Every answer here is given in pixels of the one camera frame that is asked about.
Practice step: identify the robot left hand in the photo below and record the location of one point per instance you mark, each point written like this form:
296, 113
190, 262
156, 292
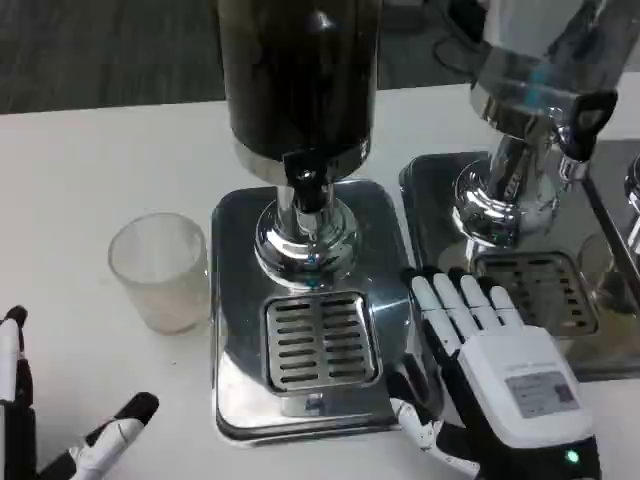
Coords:
107, 432

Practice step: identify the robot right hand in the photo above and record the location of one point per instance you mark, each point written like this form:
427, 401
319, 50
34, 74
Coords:
515, 380

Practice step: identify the steel slotted drip grid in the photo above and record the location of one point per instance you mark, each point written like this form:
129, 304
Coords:
320, 342
545, 285

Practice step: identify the steel drip tray base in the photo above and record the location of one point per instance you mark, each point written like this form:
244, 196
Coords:
240, 320
595, 280

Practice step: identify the clear ribbed glass cup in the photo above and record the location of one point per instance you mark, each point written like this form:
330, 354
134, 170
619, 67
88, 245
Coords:
160, 272

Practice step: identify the steel drink dispenser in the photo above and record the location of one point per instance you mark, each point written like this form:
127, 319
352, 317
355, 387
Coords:
530, 115

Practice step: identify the black dispenser tap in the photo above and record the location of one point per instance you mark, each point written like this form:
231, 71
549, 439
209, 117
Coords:
306, 192

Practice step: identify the dark drink dispenser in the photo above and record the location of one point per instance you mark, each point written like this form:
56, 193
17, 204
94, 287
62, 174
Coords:
300, 125

